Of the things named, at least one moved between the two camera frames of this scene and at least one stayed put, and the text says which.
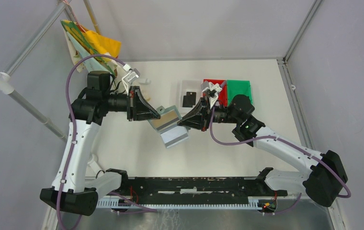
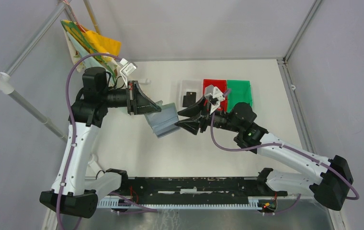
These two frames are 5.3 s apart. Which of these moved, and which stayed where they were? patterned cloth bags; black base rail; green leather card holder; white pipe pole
Moved: green leather card holder
Stayed: black base rail; white pipe pole; patterned cloth bags
